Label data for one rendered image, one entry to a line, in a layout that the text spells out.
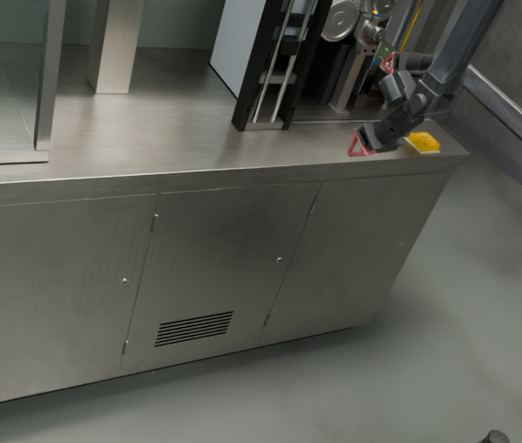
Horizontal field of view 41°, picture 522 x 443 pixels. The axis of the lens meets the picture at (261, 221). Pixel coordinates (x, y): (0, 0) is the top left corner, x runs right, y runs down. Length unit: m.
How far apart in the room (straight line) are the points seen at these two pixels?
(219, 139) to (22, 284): 0.61
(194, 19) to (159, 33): 0.12
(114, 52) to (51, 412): 1.08
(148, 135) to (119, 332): 0.60
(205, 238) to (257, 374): 0.73
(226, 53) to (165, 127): 0.39
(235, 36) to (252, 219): 0.53
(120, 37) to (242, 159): 0.43
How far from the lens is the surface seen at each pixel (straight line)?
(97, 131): 1.76
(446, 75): 1.49
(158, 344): 2.18
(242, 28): 2.05
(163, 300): 2.03
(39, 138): 1.59
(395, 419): 2.59
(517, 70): 4.38
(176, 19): 2.21
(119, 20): 1.84
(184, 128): 1.85
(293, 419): 2.42
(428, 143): 2.16
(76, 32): 2.13
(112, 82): 1.92
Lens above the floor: 1.84
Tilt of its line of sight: 36 degrees down
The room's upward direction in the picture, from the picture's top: 19 degrees clockwise
